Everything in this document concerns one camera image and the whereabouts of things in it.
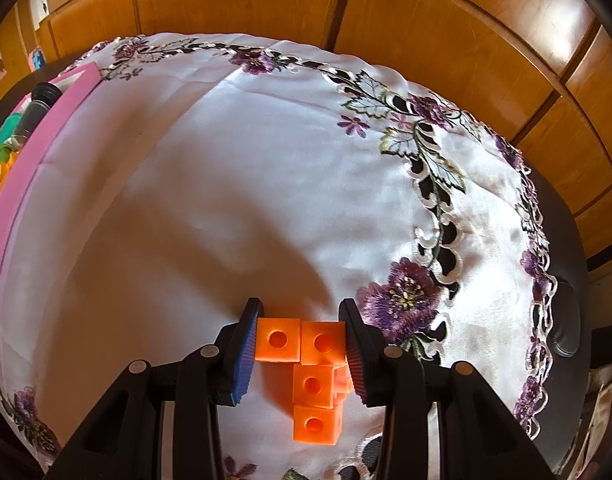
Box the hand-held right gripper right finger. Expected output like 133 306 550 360
338 299 556 480

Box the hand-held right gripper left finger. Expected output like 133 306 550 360
43 297 265 480

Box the orange linked cubes piece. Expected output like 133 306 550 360
255 317 354 446

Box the pink shallow cardboard box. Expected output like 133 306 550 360
0 62 103 317

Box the orange plastic funnel piece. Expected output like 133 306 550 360
0 152 19 206

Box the teal flanged plastic piece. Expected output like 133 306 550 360
0 114 24 151

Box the dark grey cylinder piece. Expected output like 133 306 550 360
11 81 64 148

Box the white floral embroidered tablecloth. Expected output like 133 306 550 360
0 32 559 480

